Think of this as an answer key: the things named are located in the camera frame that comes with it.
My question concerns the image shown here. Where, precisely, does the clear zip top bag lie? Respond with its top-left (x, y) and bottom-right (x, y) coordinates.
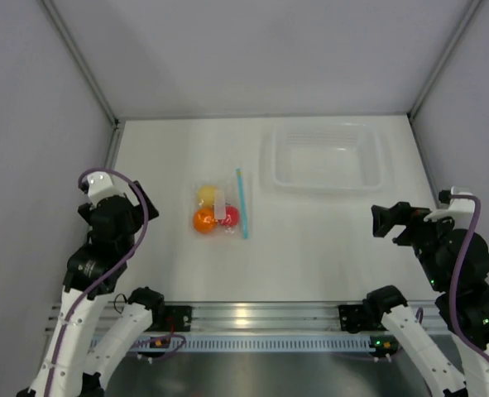
top-left (190, 168), bottom-right (251, 239)

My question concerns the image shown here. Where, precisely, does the red fake apple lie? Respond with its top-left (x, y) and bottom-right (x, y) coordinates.
top-left (218, 205), bottom-right (240, 227)

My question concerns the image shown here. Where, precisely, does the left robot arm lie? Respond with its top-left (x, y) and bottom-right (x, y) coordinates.
top-left (18, 171), bottom-right (165, 396)

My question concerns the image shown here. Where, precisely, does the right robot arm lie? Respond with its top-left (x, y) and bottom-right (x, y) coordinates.
top-left (362, 190), bottom-right (489, 396)

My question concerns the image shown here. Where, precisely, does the orange fake fruit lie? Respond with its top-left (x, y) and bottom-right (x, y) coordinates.
top-left (193, 208), bottom-right (218, 234)

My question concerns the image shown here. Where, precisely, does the yellow fake fruit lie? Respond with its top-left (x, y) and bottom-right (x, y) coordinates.
top-left (197, 184), bottom-right (218, 208)

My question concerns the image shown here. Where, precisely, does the clear plastic basket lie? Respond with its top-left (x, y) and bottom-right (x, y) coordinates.
top-left (270, 121), bottom-right (386, 194)

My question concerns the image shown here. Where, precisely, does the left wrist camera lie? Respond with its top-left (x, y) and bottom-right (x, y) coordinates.
top-left (79, 170), bottom-right (122, 207)

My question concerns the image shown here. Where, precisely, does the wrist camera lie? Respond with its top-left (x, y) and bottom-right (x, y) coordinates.
top-left (79, 170), bottom-right (122, 207)
top-left (424, 186), bottom-right (475, 222)

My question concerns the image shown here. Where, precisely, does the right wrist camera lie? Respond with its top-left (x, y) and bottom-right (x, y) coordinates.
top-left (424, 186), bottom-right (475, 222)

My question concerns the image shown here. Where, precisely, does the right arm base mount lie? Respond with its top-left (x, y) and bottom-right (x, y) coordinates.
top-left (338, 304), bottom-right (374, 334)

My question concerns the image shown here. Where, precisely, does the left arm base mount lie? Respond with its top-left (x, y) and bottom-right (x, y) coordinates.
top-left (155, 305), bottom-right (193, 333)

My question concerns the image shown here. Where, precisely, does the aluminium mounting rail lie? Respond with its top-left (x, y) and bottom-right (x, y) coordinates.
top-left (45, 300), bottom-right (456, 337)

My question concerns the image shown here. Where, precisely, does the slotted cable duct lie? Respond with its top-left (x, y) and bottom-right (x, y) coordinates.
top-left (86, 333), bottom-right (377, 353)

